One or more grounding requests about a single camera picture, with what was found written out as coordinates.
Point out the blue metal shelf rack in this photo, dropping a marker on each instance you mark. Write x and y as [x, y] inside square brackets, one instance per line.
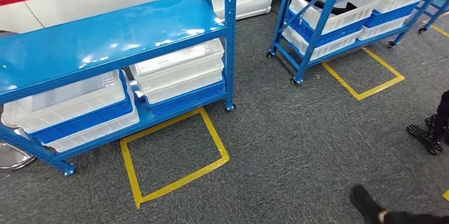
[320, 29]
[435, 8]
[105, 33]

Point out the yellow floor tape square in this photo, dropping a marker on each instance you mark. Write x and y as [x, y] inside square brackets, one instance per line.
[132, 180]

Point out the white car with red stripe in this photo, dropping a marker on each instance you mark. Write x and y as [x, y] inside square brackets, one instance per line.
[105, 1]

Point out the yellow floor tape line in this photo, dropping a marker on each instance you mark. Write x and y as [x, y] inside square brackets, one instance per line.
[380, 88]
[440, 31]

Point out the person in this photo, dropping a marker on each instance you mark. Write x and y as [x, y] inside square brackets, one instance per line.
[364, 201]

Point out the black humanoid robot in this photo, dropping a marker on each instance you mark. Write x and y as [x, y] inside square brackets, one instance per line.
[440, 117]

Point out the chrome round stand base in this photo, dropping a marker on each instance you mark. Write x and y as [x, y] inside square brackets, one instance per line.
[14, 159]

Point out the yellow floor tape mark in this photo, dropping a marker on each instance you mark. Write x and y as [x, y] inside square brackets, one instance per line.
[446, 195]

